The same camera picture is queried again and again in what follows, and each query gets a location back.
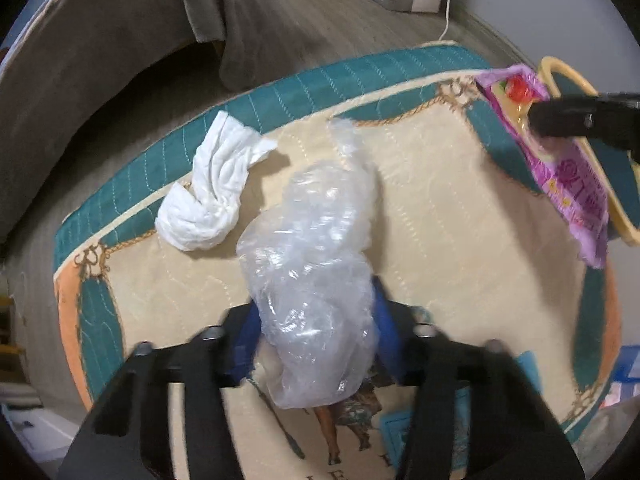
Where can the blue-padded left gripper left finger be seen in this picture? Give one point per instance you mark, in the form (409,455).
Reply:
(126,434)

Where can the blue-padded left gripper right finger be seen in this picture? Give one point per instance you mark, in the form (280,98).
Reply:
(513,434)

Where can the purple snack wrapper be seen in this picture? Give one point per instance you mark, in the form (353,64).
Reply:
(559,167)

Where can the white tissue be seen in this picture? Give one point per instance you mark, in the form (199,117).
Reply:
(201,215)

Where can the clear plastic bag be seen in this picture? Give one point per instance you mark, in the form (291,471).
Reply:
(305,265)

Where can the teal bin with yellow rim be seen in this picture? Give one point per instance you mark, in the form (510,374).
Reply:
(616,169)

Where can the blue plastic package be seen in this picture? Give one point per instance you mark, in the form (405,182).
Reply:
(626,377)

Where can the teal cream patterned rug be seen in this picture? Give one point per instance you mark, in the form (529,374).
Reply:
(460,235)

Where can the bed with grey blanket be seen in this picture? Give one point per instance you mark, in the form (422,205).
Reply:
(75,55)

